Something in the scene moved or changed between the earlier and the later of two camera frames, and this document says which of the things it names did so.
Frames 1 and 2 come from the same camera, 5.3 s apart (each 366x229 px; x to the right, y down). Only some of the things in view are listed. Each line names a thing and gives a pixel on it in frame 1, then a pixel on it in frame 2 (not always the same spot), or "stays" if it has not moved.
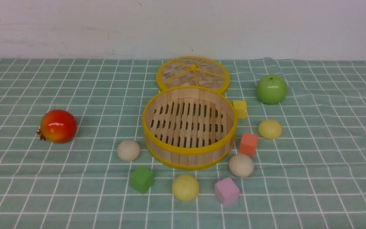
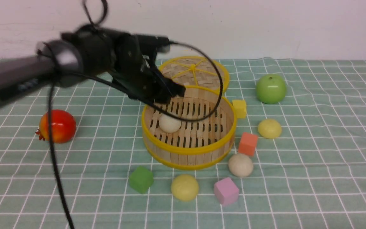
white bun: x=128 y=150 -> x=169 y=124
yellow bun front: x=185 y=187 stays
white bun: x=241 y=165 stays
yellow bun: x=270 y=129 stays
